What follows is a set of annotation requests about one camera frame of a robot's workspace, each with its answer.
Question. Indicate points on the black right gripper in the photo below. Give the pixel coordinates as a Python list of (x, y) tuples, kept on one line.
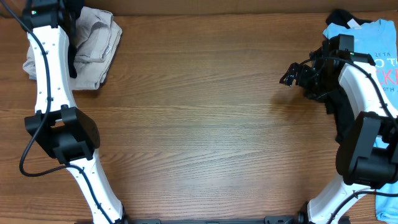
[(303, 72)]

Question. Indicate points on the black t-shirt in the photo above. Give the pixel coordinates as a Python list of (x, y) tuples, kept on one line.
[(73, 37)]

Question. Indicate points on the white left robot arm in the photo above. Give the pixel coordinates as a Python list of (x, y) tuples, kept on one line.
[(63, 131)]

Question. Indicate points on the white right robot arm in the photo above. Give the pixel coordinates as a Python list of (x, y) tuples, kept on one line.
[(366, 160)]

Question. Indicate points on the black garment in pile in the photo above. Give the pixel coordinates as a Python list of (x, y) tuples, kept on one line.
[(337, 102)]

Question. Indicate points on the light blue printed t-shirt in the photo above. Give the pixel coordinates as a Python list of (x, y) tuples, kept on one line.
[(377, 38)]

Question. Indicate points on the beige folded trousers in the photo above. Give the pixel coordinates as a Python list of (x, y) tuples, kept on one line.
[(97, 38)]

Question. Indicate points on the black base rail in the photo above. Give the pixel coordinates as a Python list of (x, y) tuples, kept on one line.
[(266, 220)]

